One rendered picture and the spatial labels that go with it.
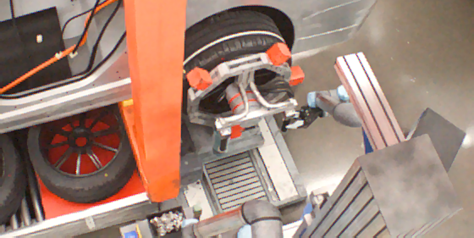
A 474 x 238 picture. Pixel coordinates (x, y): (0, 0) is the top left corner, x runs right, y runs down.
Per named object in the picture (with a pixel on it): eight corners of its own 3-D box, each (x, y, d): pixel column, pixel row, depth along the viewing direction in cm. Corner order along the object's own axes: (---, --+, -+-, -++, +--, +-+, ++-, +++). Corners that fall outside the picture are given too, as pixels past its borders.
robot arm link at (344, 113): (341, 133, 243) (306, 109, 290) (364, 130, 245) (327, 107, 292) (341, 107, 241) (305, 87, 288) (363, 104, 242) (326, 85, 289)
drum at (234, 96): (247, 91, 305) (250, 75, 293) (262, 124, 295) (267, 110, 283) (223, 97, 301) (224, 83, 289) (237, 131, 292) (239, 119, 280)
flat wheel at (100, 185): (102, 89, 355) (98, 69, 335) (159, 167, 333) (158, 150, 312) (17, 141, 331) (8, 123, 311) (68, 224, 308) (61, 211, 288)
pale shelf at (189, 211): (193, 207, 306) (193, 205, 304) (204, 235, 299) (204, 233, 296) (119, 229, 295) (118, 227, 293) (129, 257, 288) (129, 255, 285)
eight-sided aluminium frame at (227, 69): (276, 100, 327) (293, 44, 280) (280, 109, 324) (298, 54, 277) (185, 126, 313) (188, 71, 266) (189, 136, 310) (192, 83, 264)
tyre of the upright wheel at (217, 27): (239, 84, 350) (297, 13, 305) (254, 116, 339) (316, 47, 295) (143, 85, 311) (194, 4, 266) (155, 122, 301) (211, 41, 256)
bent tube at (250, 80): (278, 74, 288) (281, 62, 279) (293, 105, 279) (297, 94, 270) (245, 82, 283) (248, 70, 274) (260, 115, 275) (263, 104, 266)
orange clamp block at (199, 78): (207, 70, 274) (195, 66, 267) (213, 83, 271) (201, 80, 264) (197, 78, 277) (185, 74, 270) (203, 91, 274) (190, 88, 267)
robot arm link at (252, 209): (266, 185, 202) (173, 220, 229) (268, 214, 196) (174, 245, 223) (285, 192, 209) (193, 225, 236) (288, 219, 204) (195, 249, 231)
